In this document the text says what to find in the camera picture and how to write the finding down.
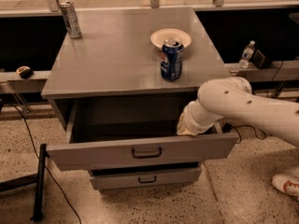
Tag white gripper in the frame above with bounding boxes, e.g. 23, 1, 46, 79
177, 101, 219, 135

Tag grey top drawer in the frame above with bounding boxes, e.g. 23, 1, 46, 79
48, 99, 237, 171

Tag grey drawer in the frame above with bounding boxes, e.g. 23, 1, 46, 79
90, 167, 201, 190
48, 99, 237, 171

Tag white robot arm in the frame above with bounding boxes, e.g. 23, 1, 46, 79
177, 77, 299, 147

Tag grey drawer cabinet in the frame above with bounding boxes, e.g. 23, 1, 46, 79
42, 8, 230, 179

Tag grey bottom drawer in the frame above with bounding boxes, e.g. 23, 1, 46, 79
90, 167, 201, 190

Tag blue pepsi can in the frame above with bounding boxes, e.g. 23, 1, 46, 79
161, 37, 184, 81

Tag white paper bowl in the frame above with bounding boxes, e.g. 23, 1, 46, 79
150, 28, 192, 49

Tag clear water bottle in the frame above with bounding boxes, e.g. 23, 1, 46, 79
239, 40, 255, 69

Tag small black box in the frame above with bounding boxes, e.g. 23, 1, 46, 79
253, 49, 272, 69

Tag white red sneaker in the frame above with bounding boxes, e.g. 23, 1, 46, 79
271, 175, 299, 200

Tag black metal stand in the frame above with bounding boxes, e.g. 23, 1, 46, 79
0, 143, 50, 222

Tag silver tall can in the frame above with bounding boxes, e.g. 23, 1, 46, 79
59, 0, 81, 39

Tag black round tape measure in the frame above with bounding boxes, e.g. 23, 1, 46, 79
16, 66, 34, 79

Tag black power adapter cable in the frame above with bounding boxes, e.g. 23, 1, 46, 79
222, 121, 268, 145

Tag black floor cable left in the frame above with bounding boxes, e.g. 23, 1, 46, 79
0, 98, 82, 224

